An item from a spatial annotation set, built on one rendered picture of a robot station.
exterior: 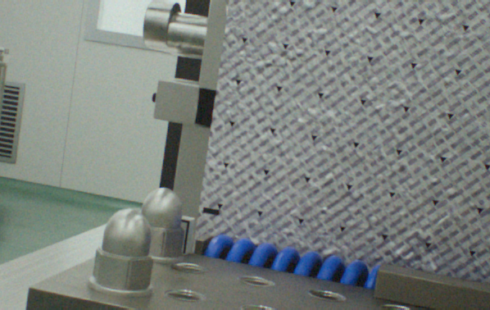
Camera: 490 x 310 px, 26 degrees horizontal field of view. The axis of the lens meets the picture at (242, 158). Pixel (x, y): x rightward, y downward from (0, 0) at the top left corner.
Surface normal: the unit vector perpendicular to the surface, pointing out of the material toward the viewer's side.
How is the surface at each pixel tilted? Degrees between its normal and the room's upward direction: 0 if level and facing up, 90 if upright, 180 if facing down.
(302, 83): 90
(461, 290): 90
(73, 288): 0
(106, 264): 90
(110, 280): 90
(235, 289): 0
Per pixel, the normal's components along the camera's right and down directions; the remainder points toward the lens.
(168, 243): 0.72, 0.18
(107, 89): -0.23, 0.07
